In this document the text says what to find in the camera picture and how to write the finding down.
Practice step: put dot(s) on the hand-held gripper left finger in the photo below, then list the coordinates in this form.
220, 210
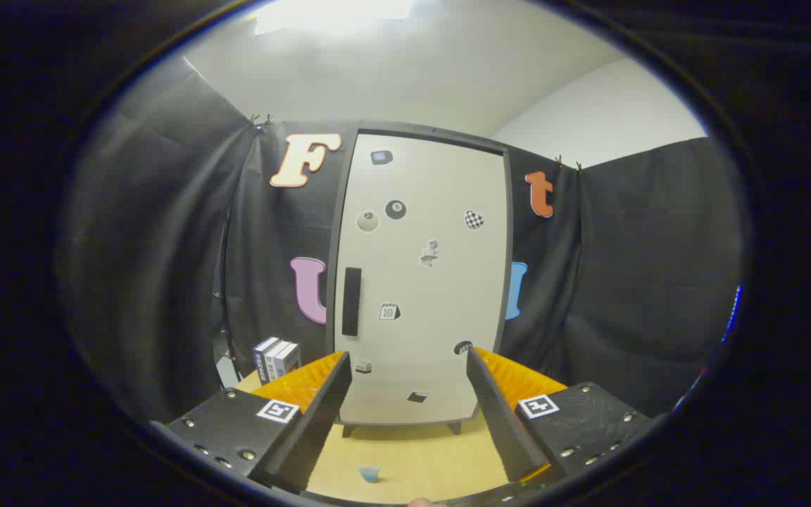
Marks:
321, 415

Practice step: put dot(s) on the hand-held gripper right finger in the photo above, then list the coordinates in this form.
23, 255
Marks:
497, 415

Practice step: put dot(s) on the small clear blue cup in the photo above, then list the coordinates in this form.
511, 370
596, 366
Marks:
369, 475

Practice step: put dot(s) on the white cabinet door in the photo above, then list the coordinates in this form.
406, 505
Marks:
426, 296

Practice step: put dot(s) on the white spine book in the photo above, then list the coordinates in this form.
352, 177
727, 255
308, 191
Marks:
275, 360

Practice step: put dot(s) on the dark blue book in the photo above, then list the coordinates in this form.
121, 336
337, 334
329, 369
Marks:
262, 359

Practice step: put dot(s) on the grey cabinet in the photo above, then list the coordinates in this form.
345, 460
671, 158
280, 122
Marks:
331, 282

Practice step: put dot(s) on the black backdrop cloth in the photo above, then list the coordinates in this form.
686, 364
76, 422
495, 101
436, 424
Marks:
166, 246

